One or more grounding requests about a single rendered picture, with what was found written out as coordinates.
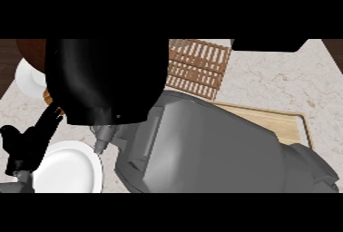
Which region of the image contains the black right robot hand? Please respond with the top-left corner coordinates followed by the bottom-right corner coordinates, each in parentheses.
top-left (44, 38), bottom-right (169, 127)

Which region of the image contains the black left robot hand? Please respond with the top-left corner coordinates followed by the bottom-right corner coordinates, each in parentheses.
top-left (0, 104), bottom-right (64, 178)

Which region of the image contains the pale wooden tray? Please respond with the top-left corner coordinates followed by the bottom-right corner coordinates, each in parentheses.
top-left (206, 101), bottom-right (314, 150)

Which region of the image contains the white round plate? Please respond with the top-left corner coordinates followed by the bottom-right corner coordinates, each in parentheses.
top-left (30, 140), bottom-right (106, 194)

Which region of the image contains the orange-brown ribbed object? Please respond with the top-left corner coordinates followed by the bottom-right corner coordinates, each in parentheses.
top-left (41, 88), bottom-right (66, 116)

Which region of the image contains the white round bowl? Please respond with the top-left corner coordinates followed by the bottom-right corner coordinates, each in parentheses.
top-left (14, 57), bottom-right (50, 101)

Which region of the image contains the dark brown round board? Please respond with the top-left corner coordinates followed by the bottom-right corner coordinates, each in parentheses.
top-left (14, 38), bottom-right (48, 75)

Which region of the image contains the black appliance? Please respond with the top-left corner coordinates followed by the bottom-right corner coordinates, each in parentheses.
top-left (230, 38), bottom-right (308, 53)

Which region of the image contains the brown wire tiered shelf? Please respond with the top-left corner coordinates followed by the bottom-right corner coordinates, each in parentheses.
top-left (163, 38), bottom-right (234, 102)

